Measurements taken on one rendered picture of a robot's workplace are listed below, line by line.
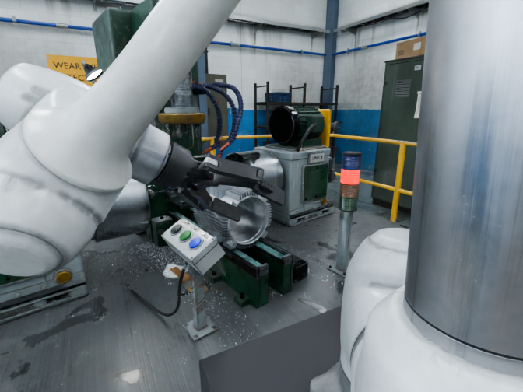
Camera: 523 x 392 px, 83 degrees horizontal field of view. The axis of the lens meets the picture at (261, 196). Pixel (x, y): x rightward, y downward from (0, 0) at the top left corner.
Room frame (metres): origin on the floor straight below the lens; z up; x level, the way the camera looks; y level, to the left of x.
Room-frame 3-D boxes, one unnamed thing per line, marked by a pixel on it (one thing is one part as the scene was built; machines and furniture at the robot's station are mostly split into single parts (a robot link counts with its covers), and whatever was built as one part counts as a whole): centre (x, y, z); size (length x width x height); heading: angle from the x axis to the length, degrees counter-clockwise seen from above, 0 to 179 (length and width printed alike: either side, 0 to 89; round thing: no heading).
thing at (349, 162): (0.94, -0.29, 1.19); 0.06 x 0.06 x 0.04
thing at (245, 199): (0.94, 0.10, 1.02); 0.20 x 0.19 x 0.19; 39
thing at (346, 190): (0.94, -0.29, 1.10); 0.06 x 0.06 x 0.04
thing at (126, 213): (0.95, 0.56, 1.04); 0.37 x 0.25 x 0.25; 129
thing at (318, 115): (1.54, -0.23, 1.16); 0.33 x 0.26 x 0.42; 129
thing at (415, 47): (4.12, -1.97, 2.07); 0.40 x 0.30 x 0.21; 21
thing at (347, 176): (0.94, -0.29, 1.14); 0.06 x 0.06 x 0.04
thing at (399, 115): (3.88, -2.06, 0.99); 1.02 x 0.49 x 1.98; 29
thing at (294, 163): (1.54, -0.18, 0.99); 0.35 x 0.31 x 0.37; 129
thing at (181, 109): (1.20, 0.31, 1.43); 0.18 x 0.18 x 0.48
